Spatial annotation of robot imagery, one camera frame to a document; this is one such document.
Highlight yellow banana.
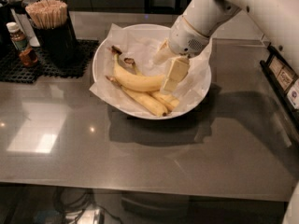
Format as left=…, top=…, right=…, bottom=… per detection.
left=111, top=46, right=164, bottom=91
left=106, top=76, right=168, bottom=117
left=124, top=58, right=179, bottom=112

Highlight black stirrer holder cup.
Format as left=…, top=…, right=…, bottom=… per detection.
left=33, top=16, right=78, bottom=67

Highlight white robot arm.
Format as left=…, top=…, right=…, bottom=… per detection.
left=153, top=0, right=299, bottom=73

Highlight white paper liner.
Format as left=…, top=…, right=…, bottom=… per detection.
left=89, top=23, right=213, bottom=118

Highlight black cables under table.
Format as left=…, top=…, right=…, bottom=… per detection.
left=51, top=186, right=125, bottom=224

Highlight black grid mat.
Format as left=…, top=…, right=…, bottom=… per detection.
left=0, top=40, right=99, bottom=84

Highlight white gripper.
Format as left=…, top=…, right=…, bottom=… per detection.
left=153, top=16, right=209, bottom=93

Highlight white bowl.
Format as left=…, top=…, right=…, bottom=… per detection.
left=92, top=23, right=213, bottom=120

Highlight wooden stirrer sticks bundle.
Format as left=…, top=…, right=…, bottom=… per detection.
left=25, top=0, right=68, bottom=29

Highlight black condiment tray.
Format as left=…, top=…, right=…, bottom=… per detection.
left=260, top=45, right=299, bottom=128

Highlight dark jar with lid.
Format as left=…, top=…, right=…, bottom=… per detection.
left=8, top=0, right=41, bottom=48

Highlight brown sauce bottle white cap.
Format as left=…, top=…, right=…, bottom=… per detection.
left=7, top=21, right=38, bottom=67

